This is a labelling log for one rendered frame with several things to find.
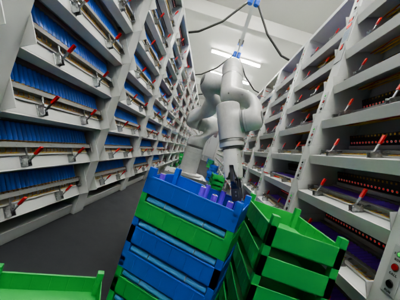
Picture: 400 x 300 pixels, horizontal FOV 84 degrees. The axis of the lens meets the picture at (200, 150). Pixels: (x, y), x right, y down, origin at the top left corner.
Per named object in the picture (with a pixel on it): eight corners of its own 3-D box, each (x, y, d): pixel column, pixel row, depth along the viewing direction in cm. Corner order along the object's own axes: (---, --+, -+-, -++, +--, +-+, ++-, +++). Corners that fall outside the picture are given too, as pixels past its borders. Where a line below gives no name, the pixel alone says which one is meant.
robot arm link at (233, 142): (222, 143, 82) (223, 151, 82) (216, 140, 74) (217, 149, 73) (245, 140, 79) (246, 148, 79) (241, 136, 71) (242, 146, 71)
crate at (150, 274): (117, 264, 68) (125, 240, 68) (152, 244, 87) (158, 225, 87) (204, 319, 58) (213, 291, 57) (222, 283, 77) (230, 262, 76)
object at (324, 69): (335, 65, 128) (334, 41, 128) (294, 92, 189) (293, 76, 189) (371, 63, 128) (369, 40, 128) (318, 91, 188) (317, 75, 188)
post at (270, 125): (234, 210, 261) (283, 66, 258) (233, 208, 270) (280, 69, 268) (250, 216, 260) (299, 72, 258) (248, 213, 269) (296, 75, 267)
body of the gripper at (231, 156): (224, 149, 82) (227, 179, 81) (217, 146, 73) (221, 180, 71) (244, 146, 80) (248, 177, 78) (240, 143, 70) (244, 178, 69)
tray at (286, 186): (291, 194, 129) (290, 178, 129) (264, 180, 190) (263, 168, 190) (326, 193, 129) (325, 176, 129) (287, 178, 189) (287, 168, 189)
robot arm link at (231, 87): (261, 82, 93) (265, 135, 74) (224, 90, 99) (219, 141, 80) (258, 63, 87) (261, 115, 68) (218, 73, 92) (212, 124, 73)
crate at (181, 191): (141, 190, 68) (150, 166, 68) (171, 187, 87) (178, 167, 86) (233, 233, 57) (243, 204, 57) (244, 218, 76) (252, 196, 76)
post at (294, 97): (244, 233, 191) (311, 36, 188) (242, 229, 200) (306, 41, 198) (266, 240, 190) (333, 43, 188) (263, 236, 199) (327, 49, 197)
